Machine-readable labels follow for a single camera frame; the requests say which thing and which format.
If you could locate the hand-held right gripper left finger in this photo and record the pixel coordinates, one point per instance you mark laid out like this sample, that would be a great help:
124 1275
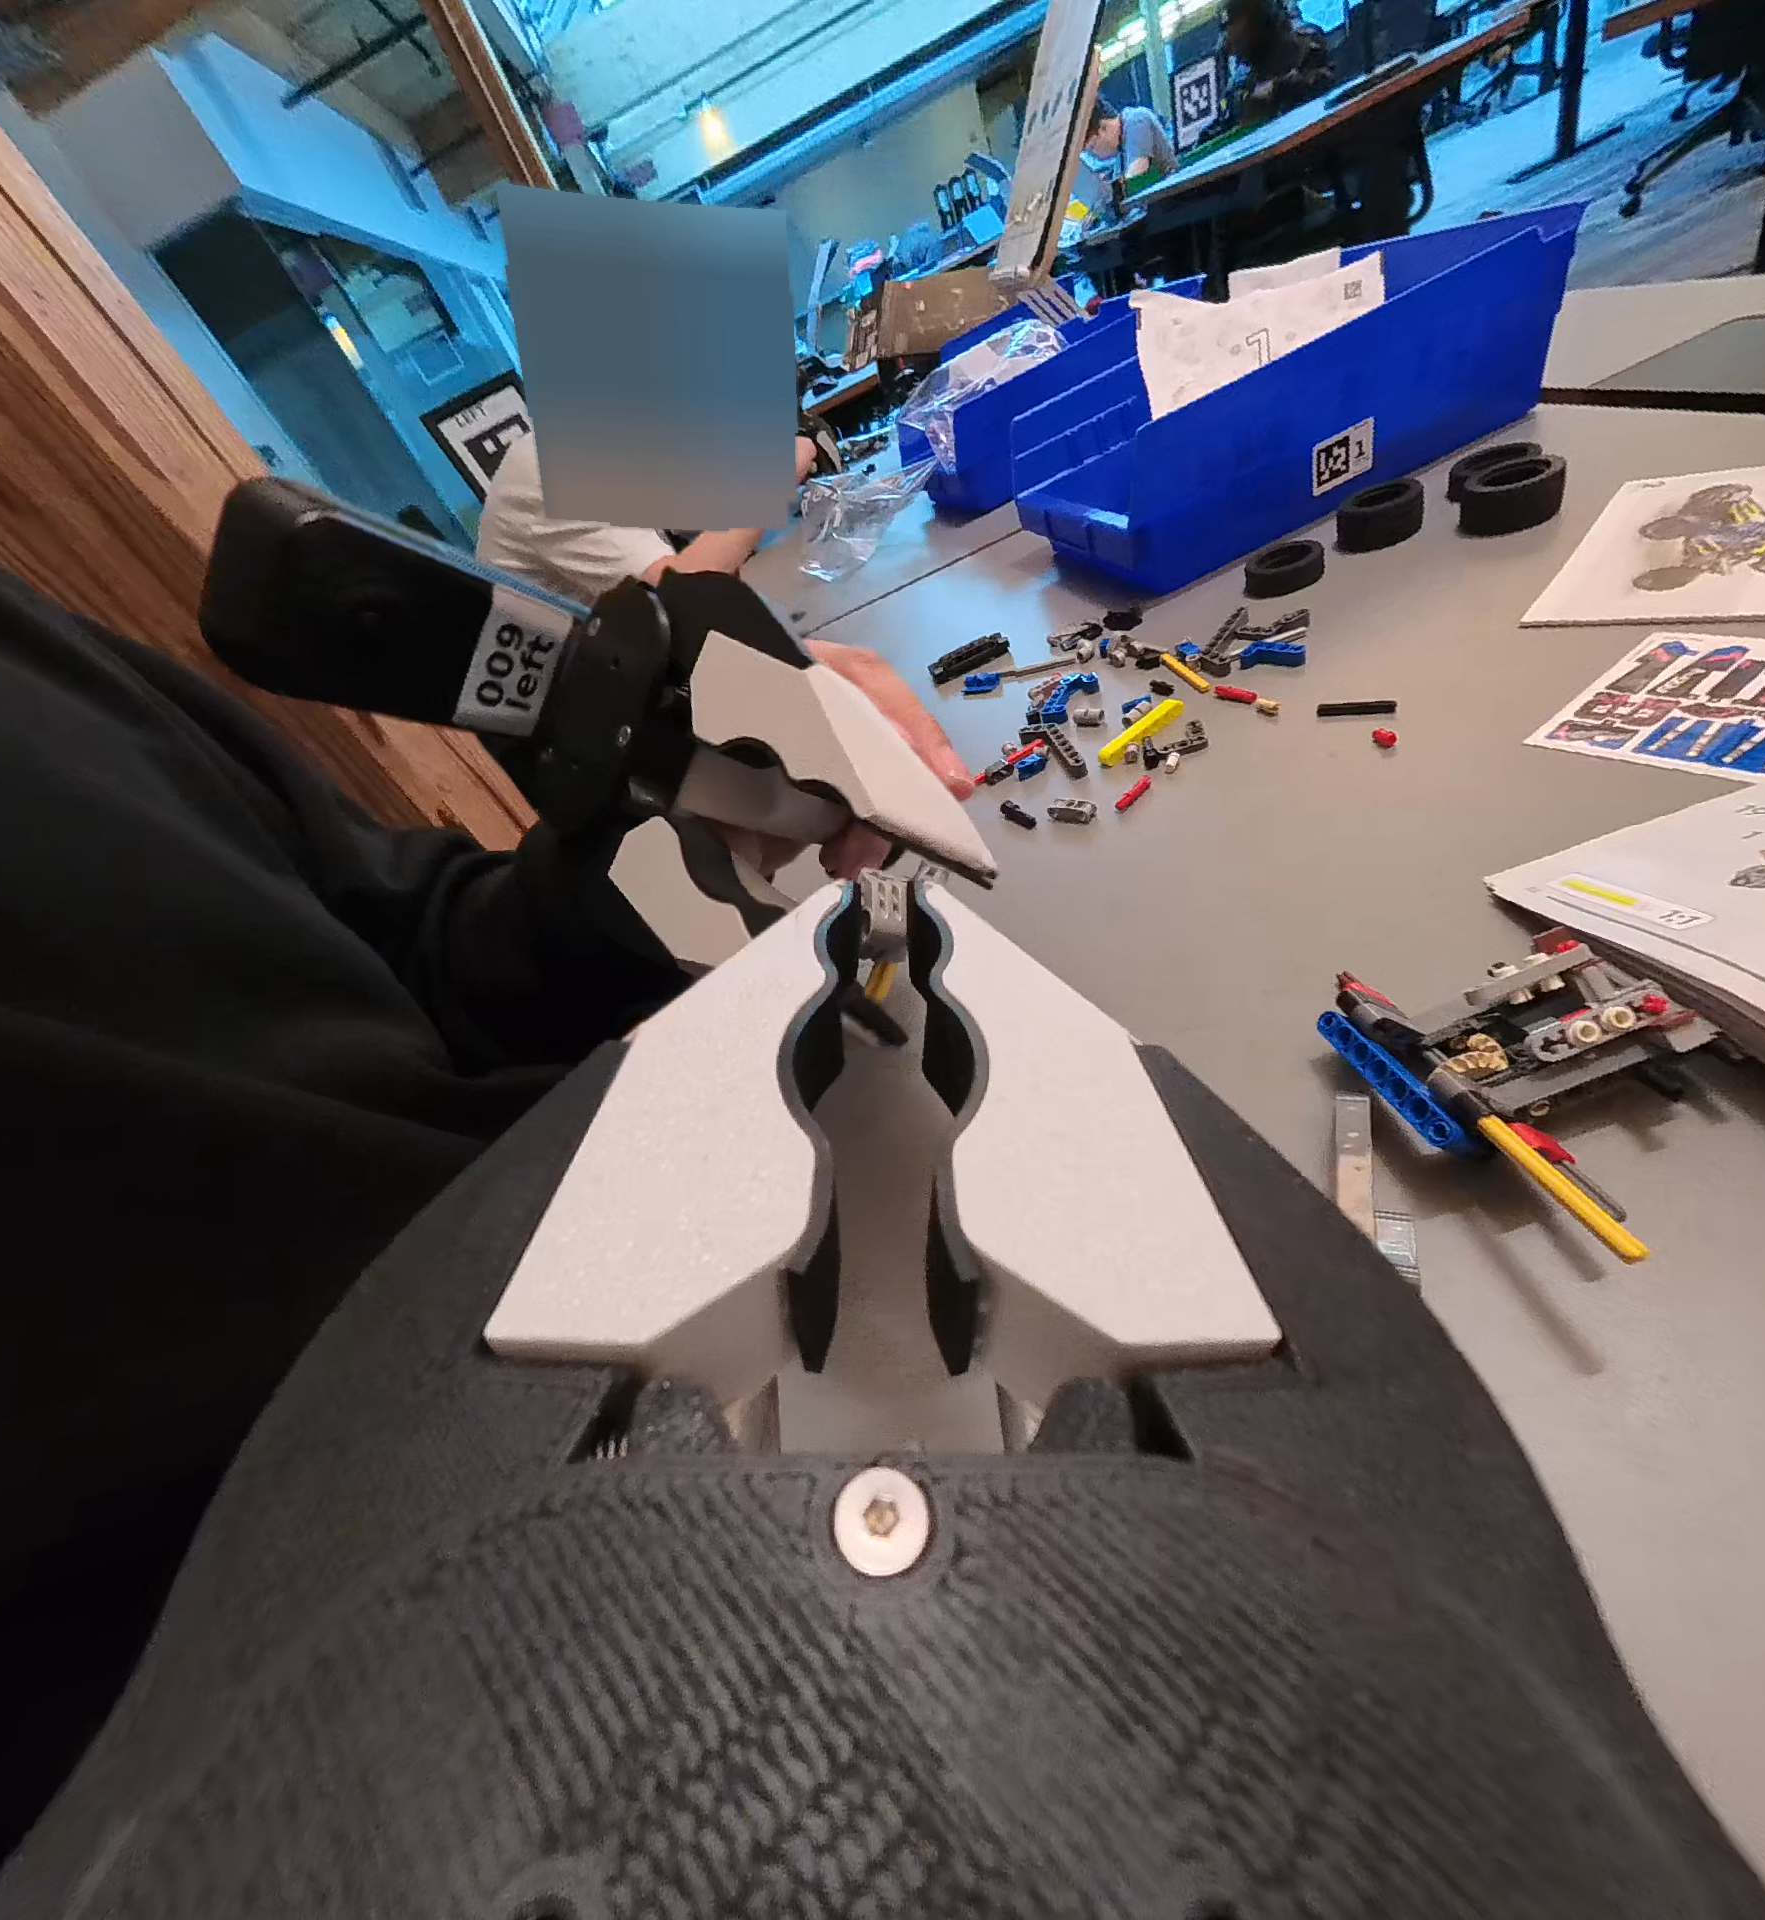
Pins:
672 1170

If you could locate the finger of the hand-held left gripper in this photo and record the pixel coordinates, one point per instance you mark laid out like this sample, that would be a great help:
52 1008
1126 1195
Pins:
672 901
836 735

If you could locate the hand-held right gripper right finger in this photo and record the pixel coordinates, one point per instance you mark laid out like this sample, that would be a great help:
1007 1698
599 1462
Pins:
1107 1184

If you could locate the grey toy shock absorber assembly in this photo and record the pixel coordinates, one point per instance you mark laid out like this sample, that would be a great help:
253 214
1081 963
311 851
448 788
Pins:
884 914

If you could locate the toy car chassis assembly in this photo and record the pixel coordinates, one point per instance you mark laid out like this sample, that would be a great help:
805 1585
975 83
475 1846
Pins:
1557 1034

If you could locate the person's left forearm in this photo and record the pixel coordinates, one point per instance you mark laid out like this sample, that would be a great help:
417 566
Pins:
553 930

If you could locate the person's left hand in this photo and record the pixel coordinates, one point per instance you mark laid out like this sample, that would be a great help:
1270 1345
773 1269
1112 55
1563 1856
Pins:
904 721

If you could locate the framed code sign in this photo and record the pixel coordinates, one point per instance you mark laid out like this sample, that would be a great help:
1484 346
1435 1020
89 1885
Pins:
501 442

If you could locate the plain blue bin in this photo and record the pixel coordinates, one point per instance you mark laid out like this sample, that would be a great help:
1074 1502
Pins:
973 473

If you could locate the pile of loose toy bricks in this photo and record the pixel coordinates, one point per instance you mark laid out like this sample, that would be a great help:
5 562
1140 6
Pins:
1140 731

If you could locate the brown cardboard box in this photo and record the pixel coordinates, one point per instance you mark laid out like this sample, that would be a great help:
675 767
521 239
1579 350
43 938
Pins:
919 315

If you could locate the blue bin with square tag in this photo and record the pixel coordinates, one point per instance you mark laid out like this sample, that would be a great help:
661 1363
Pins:
1197 495

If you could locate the black toy tyre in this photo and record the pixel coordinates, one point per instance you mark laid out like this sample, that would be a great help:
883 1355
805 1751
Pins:
1283 571
1515 507
1481 458
1379 518

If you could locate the white paper sheet in bin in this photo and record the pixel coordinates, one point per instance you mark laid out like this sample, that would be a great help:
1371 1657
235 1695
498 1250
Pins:
1213 352

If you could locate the tilted grey sign board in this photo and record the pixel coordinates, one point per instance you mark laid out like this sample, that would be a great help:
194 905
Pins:
1055 135

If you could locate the open instruction booklet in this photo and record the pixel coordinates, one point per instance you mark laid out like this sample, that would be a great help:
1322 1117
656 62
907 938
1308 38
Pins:
1721 930

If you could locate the square code tag sign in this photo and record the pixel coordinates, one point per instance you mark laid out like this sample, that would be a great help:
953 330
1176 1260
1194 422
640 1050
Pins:
1194 102

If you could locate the sticker sheet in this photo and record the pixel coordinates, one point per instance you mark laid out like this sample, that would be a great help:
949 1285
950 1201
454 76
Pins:
1677 704

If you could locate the car picture leaflet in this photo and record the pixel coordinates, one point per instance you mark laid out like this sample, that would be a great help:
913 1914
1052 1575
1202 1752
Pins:
1601 578

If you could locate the long dark background desk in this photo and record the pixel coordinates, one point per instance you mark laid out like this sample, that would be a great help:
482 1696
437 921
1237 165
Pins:
1361 105

